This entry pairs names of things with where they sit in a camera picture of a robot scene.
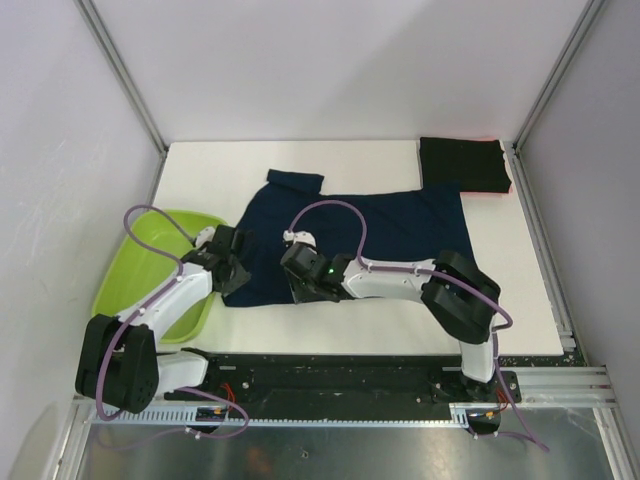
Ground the navy blue t shirt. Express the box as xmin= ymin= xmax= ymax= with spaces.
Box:
xmin=223 ymin=169 xmax=474 ymax=308

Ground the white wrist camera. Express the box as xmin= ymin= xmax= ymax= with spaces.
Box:
xmin=282 ymin=230 xmax=316 ymax=248
xmin=192 ymin=226 xmax=216 ymax=249

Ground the right aluminium frame post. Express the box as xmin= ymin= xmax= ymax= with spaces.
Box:
xmin=513 ymin=0 xmax=607 ymax=151

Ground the folded black t shirt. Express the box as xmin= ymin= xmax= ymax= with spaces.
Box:
xmin=419 ymin=137 xmax=512 ymax=194

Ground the aluminium front frame rail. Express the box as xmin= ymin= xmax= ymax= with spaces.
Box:
xmin=72 ymin=363 xmax=614 ymax=407

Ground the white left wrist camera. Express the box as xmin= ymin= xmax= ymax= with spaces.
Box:
xmin=192 ymin=226 xmax=216 ymax=249

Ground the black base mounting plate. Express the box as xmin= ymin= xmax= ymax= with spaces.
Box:
xmin=186 ymin=348 xmax=522 ymax=403

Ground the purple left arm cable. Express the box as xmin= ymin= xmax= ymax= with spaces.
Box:
xmin=94 ymin=203 xmax=250 ymax=451

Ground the left aluminium frame post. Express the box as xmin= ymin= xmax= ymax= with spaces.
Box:
xmin=73 ymin=0 xmax=169 ymax=154

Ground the aluminium frame post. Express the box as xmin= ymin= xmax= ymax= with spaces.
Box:
xmin=73 ymin=0 xmax=169 ymax=154
xmin=513 ymin=0 xmax=607 ymax=151

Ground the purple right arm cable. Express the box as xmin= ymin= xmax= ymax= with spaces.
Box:
xmin=289 ymin=200 xmax=551 ymax=454

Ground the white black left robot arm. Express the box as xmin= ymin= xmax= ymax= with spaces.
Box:
xmin=75 ymin=225 xmax=251 ymax=419

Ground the grey slotted cable duct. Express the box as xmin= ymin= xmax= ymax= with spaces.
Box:
xmin=89 ymin=403 xmax=474 ymax=427

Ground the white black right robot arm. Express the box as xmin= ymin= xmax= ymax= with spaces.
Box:
xmin=281 ymin=242 xmax=501 ymax=401

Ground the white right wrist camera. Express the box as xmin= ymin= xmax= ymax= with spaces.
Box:
xmin=282 ymin=230 xmax=316 ymax=248

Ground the green plastic bin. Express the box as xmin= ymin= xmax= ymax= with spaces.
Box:
xmin=91 ymin=210 xmax=224 ymax=344

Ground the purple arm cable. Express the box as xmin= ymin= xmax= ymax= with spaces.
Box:
xmin=289 ymin=200 xmax=551 ymax=454
xmin=94 ymin=203 xmax=250 ymax=451

